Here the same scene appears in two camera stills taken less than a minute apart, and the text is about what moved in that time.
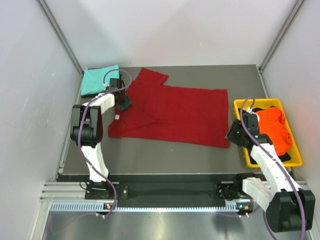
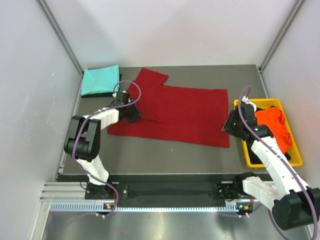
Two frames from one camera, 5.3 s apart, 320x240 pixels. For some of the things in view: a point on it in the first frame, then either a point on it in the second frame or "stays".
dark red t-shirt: [171, 114] stays
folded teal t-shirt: [92, 79] stays
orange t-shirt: [272, 122] stays
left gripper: [127, 102] -> [136, 115]
